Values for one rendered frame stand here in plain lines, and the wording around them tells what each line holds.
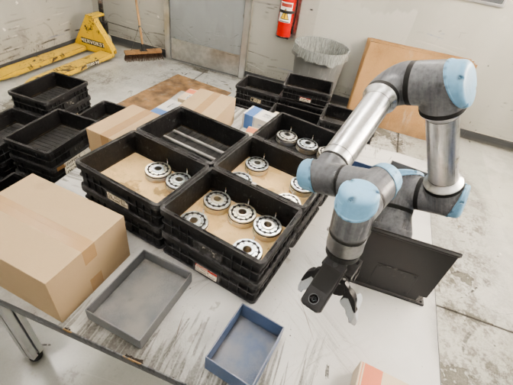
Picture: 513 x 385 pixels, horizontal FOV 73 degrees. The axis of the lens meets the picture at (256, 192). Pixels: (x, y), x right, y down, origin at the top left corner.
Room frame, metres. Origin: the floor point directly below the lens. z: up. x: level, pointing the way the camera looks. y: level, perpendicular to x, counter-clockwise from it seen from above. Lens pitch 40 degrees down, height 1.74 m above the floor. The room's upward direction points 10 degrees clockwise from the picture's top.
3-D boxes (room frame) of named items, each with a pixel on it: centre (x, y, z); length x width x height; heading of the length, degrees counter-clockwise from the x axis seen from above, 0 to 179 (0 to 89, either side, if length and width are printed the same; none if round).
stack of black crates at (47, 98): (2.10, 1.49, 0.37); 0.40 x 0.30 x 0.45; 167
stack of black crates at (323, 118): (2.37, -0.58, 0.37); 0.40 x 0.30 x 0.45; 76
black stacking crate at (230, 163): (1.13, -0.05, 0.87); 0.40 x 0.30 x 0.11; 66
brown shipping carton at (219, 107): (1.71, 0.34, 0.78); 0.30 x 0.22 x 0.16; 167
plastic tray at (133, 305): (0.61, 0.31, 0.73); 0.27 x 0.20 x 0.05; 161
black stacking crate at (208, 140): (1.29, 0.31, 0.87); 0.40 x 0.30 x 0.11; 66
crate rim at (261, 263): (0.86, 0.07, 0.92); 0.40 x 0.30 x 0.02; 66
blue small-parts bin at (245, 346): (0.49, -0.04, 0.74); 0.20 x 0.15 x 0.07; 157
